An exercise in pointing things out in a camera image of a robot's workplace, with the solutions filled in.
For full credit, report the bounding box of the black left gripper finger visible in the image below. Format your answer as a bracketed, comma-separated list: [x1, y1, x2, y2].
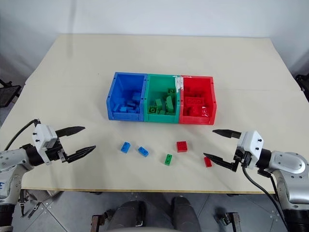
[64, 145, 97, 163]
[56, 126, 86, 139]

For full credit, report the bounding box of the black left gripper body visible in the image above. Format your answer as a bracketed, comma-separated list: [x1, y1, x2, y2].
[44, 138, 71, 164]

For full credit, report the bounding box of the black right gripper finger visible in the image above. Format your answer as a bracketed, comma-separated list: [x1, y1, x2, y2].
[212, 129, 242, 140]
[203, 152, 239, 173]

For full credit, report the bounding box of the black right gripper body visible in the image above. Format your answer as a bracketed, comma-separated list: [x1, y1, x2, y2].
[232, 146, 252, 168]

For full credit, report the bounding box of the red plastic bin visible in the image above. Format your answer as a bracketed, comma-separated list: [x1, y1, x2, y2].
[179, 75, 217, 126]

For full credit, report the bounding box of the square red toy brick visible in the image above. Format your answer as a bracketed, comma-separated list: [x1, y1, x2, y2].
[176, 141, 189, 153]

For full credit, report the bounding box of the long red toy brick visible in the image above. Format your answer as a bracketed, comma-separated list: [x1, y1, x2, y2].
[184, 96, 204, 106]

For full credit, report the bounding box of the blue plastic bin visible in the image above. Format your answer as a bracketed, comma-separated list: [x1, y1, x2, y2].
[105, 71, 148, 121]

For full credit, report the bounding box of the long green toy brick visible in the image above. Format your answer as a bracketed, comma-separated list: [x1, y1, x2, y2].
[165, 95, 176, 114]

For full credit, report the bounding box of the dark rounded leg shape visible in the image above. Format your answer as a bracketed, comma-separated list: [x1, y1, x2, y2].
[171, 196, 201, 232]
[105, 200, 147, 232]

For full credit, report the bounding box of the white tape patch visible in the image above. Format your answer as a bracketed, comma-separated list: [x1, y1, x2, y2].
[173, 75, 185, 93]

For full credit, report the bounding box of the black mesh stand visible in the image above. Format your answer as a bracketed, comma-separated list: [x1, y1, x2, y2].
[0, 78, 21, 109]

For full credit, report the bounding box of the green plastic bin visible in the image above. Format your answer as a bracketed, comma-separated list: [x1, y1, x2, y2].
[143, 73, 183, 123]

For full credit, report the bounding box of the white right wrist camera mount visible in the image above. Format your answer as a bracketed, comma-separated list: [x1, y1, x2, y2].
[237, 130, 264, 170]

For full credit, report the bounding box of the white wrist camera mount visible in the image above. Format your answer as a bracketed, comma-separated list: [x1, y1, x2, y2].
[31, 123, 59, 165]
[237, 130, 264, 170]

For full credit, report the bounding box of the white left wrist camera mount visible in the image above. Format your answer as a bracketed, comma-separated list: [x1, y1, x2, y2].
[31, 123, 59, 165]

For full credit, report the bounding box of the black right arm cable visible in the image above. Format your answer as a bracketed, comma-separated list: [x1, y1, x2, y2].
[242, 164, 290, 230]

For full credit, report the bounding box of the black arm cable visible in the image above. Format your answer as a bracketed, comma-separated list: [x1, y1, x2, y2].
[3, 118, 41, 151]
[242, 164, 290, 230]

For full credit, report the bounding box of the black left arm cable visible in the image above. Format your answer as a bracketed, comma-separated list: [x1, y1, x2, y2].
[3, 118, 41, 151]

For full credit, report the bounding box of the black strap with buckle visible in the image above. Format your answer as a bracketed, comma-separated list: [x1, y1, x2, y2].
[17, 189, 42, 219]

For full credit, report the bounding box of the brown black foot bracket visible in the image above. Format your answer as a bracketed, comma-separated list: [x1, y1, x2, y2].
[215, 211, 240, 232]
[91, 213, 107, 232]

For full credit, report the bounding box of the black equipment frame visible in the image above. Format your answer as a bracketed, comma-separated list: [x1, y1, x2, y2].
[295, 74, 309, 102]

